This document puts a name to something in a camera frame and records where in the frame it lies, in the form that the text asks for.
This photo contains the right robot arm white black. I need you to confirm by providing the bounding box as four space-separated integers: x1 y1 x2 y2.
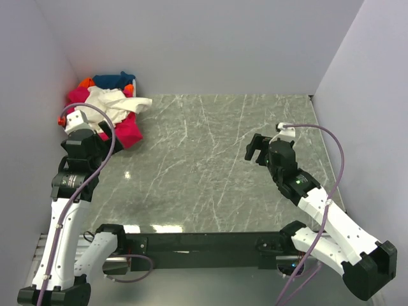
245 132 397 301

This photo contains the blue t shirt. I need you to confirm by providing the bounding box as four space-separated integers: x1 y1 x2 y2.
92 71 136 90

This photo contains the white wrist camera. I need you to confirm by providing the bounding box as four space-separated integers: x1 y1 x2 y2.
270 122 296 143
57 110 92 135

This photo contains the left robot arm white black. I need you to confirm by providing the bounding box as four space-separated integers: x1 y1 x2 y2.
17 119 128 305

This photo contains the pink t shirt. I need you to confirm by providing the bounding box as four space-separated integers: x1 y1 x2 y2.
66 87 143 149

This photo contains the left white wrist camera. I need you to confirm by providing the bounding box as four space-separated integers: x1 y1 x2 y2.
57 110 92 135

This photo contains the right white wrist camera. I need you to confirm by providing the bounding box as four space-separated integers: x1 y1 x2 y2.
270 122 296 143

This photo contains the orange t shirt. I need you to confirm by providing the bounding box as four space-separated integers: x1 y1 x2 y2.
78 78 135 93

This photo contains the white t shirt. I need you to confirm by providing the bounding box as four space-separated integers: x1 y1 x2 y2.
85 86 152 124

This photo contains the black base beam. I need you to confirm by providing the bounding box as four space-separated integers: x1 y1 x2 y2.
112 231 301 270

